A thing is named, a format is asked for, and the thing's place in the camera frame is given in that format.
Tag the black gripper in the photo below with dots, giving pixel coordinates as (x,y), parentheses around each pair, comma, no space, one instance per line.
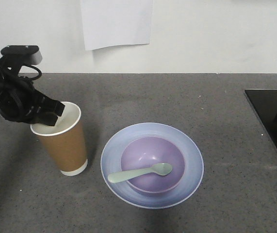
(20,101)

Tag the brown paper cup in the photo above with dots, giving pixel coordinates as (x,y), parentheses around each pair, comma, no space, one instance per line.
(65,141)

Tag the pale green plastic spoon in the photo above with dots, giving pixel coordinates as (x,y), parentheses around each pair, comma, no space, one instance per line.
(161,169)

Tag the light blue plate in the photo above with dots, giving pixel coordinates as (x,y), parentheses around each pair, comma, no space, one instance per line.
(142,145)

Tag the white paper sheet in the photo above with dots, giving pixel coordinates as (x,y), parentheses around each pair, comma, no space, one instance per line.
(108,23)

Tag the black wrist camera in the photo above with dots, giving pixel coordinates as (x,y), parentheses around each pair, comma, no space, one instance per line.
(25,54)

